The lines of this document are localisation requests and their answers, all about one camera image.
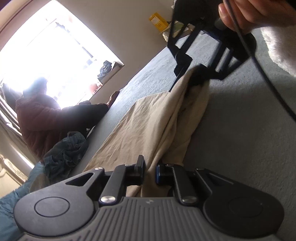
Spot beige trousers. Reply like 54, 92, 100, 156
85, 69, 209, 197

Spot operator right hand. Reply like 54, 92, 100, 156
218, 0, 295, 34

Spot yellow box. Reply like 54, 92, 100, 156
149, 13, 169, 32

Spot blue denim jeans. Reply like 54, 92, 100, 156
43, 132, 88, 183

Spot grey bed blanket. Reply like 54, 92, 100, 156
72, 49, 295, 240

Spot shoes on white box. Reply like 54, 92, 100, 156
97, 61, 123, 85

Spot seated person in maroon jacket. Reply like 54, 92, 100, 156
16, 78, 120, 160

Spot cream carved headboard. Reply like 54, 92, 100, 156
0, 155, 28, 197

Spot blue duvet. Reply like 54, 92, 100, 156
0, 162, 50, 241

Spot black cable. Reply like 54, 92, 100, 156
223, 0, 296, 123

